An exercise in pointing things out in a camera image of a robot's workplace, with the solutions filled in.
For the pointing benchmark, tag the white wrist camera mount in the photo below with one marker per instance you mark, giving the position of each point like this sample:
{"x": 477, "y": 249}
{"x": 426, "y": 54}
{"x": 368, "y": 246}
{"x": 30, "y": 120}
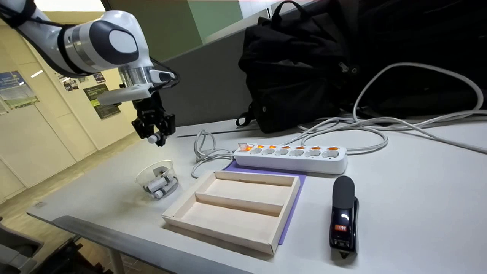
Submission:
{"x": 127, "y": 94}

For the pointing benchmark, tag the blue wall poster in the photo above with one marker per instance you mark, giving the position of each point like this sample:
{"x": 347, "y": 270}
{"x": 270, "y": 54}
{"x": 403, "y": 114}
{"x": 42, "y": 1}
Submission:
{"x": 15, "y": 92}

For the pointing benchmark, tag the black stapler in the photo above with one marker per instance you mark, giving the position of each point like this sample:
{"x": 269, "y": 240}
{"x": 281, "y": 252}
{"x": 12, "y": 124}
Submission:
{"x": 342, "y": 220}

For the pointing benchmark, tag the grey partition panel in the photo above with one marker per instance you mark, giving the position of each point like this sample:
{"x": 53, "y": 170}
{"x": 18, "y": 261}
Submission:
{"x": 211, "y": 88}

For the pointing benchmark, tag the green black wall poster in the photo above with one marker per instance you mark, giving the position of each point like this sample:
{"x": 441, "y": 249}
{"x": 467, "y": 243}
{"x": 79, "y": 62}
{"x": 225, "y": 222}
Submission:
{"x": 103, "y": 112}

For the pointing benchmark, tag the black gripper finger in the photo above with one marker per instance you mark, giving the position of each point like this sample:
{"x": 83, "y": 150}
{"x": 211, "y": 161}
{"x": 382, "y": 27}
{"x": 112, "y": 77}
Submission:
{"x": 143, "y": 136}
{"x": 159, "y": 138}

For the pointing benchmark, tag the black backpack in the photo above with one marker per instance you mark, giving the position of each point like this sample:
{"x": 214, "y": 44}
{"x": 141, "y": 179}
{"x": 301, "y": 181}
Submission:
{"x": 293, "y": 66}

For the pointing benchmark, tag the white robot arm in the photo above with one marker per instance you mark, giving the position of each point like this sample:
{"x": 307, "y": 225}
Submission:
{"x": 109, "y": 42}

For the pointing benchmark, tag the wooden two-compartment tray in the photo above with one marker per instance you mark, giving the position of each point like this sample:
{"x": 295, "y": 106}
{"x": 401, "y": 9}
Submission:
{"x": 237, "y": 208}

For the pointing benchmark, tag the white power strip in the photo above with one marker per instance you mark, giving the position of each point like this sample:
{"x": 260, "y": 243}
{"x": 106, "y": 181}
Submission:
{"x": 315, "y": 159}

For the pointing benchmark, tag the purple mat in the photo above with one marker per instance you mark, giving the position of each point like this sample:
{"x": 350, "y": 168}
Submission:
{"x": 301, "y": 178}

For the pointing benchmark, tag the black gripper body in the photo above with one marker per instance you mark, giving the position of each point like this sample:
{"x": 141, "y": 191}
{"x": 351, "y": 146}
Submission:
{"x": 150, "y": 115}

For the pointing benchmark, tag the clear plastic container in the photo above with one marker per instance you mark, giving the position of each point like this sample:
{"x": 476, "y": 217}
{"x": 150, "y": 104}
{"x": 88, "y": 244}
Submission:
{"x": 158, "y": 181}

